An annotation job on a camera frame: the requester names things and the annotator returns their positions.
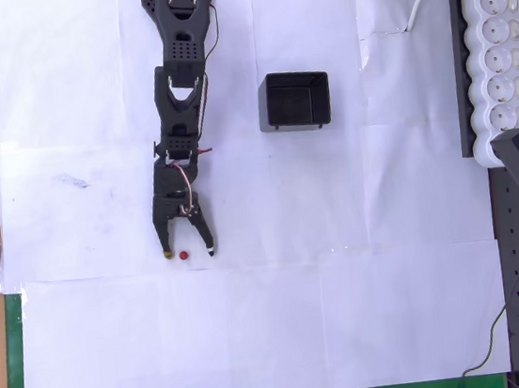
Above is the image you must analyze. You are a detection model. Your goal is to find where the dark grey shelf bar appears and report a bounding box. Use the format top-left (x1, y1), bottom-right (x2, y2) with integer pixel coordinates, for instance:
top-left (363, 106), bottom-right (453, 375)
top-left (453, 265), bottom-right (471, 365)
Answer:
top-left (442, 0), bottom-right (483, 161)

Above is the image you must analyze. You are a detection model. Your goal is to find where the green cutting mat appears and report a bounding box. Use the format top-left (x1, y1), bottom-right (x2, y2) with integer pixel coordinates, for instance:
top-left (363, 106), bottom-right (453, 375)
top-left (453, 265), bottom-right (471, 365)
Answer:
top-left (0, 234), bottom-right (510, 388)

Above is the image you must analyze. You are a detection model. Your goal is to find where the white paper table cover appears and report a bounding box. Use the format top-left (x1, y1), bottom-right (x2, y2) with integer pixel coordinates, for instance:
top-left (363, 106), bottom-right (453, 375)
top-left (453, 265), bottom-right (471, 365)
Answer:
top-left (0, 0), bottom-right (518, 388)

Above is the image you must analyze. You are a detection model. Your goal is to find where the thin black adapter cable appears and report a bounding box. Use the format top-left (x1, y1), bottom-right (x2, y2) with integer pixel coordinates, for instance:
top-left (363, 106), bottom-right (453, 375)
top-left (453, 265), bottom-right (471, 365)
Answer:
top-left (431, 194), bottom-right (519, 388)

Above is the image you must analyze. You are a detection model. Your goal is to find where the black square bin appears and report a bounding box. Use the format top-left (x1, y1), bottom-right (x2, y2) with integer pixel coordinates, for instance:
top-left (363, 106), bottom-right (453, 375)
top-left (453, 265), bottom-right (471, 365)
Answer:
top-left (253, 66), bottom-right (336, 138)

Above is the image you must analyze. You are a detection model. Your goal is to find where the white power strip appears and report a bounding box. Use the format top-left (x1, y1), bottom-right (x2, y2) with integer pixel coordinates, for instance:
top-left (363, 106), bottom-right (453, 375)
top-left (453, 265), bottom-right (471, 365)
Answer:
top-left (452, 0), bottom-right (519, 172)

